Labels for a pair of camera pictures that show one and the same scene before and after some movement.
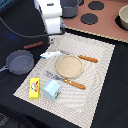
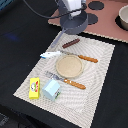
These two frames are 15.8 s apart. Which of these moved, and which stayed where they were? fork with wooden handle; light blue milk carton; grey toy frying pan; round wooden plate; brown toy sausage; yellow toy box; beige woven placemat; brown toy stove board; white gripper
Moved: grey toy frying pan; white gripper; brown toy sausage
Stayed: brown toy stove board; light blue milk carton; fork with wooden handle; beige woven placemat; yellow toy box; round wooden plate
